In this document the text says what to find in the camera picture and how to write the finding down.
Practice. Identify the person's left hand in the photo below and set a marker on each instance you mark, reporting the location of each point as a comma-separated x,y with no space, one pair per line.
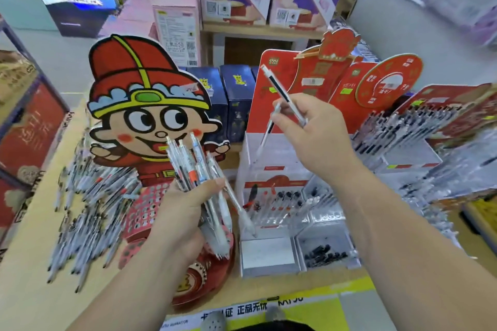
178,222

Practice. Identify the person's right hand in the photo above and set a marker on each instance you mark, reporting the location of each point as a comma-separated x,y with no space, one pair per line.
322,140

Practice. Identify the person's right thumb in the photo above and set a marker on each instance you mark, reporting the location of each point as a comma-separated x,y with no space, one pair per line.
287,129

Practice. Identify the person's left thumb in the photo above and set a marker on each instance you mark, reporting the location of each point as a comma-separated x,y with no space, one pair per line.
204,189

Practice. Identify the white pen with orange grip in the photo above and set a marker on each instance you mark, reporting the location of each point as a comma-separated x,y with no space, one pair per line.
185,166

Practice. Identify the long clear white pen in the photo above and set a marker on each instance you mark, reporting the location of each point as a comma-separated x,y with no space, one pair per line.
233,197

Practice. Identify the white pen with blue print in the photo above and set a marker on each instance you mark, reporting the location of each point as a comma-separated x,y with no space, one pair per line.
198,156

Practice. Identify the black and white pen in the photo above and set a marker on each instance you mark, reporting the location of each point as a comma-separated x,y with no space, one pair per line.
281,92

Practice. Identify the white pen with black clip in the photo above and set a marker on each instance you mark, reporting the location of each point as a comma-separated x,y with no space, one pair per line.
174,160

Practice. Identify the person's left forearm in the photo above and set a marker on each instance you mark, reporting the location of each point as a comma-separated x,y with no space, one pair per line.
132,292

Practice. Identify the person's right forearm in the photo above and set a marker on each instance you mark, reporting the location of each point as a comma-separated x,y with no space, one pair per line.
411,257

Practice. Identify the red and white pen display box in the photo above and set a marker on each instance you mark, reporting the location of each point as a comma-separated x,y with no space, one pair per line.
271,171

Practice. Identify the dark blue box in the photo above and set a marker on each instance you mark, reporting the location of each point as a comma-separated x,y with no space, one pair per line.
240,98
215,102

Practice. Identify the row of clear display pens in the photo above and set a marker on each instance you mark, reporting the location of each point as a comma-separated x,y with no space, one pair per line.
287,204

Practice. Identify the red cardboard topper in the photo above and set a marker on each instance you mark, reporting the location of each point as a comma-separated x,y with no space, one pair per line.
336,55

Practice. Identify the wooden shelf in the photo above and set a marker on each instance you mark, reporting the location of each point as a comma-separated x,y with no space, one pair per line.
252,30

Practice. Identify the round red cardboard sign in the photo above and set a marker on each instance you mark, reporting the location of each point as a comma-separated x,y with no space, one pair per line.
388,80

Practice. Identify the rows of black-tipped pens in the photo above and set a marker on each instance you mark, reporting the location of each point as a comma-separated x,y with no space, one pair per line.
403,125

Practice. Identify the pile of white pens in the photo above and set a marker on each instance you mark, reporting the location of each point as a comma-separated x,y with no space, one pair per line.
89,218

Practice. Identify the cartoon character cardboard display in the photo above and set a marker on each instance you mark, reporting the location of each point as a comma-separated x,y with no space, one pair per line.
143,82

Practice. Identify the pile of black pen caps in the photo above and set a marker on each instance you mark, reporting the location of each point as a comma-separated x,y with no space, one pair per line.
325,255

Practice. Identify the pink box with white label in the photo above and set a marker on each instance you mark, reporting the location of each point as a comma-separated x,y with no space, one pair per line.
176,28

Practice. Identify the red tiered pen display stand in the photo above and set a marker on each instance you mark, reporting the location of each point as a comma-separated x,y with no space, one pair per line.
446,136

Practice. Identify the yellow and white edge sign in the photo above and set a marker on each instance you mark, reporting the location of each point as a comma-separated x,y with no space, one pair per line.
310,311

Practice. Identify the red box with gold print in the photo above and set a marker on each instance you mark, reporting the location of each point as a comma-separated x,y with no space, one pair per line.
33,133

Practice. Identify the stack of pink boxes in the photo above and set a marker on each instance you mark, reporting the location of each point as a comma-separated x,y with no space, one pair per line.
134,16

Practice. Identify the dark metal shelf rack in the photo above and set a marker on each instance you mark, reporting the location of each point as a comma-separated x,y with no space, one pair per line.
23,71

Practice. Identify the yellow box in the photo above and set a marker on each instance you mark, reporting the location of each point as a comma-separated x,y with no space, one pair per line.
483,222

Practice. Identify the brown box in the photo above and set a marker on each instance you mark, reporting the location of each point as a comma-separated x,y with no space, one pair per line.
15,74

